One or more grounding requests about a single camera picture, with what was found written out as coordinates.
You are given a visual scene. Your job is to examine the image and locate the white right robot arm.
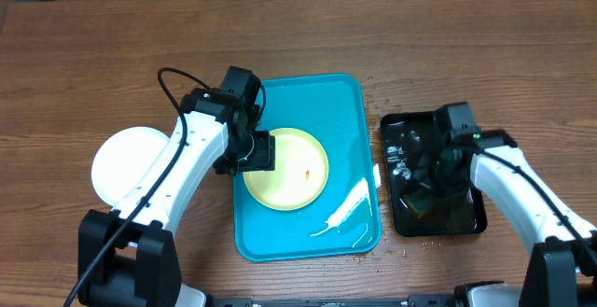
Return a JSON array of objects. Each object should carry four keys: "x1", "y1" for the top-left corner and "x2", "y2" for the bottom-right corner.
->
[{"x1": 415, "y1": 103, "x2": 596, "y2": 306}]

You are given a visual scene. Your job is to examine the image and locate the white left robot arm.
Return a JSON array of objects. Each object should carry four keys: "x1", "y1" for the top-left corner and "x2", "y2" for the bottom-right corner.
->
[{"x1": 64, "y1": 66, "x2": 275, "y2": 306}]

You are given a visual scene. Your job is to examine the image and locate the black water tray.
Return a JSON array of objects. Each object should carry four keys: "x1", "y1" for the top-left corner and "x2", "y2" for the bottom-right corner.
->
[{"x1": 380, "y1": 111, "x2": 488, "y2": 237}]

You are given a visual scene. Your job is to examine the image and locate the green yellow sponge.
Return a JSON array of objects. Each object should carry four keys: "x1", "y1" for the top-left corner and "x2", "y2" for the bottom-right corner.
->
[{"x1": 402, "y1": 193, "x2": 434, "y2": 217}]

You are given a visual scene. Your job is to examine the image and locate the white plate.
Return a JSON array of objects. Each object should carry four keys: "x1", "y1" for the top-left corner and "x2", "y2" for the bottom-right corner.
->
[{"x1": 90, "y1": 127, "x2": 169, "y2": 206}]

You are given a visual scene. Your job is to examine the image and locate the yellow-green plate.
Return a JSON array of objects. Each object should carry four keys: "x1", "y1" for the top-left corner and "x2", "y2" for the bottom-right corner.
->
[{"x1": 243, "y1": 128, "x2": 329, "y2": 211}]

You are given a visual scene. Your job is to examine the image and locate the teal plastic tray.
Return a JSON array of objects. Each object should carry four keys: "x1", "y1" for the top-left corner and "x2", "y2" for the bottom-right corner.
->
[{"x1": 233, "y1": 74, "x2": 382, "y2": 261}]

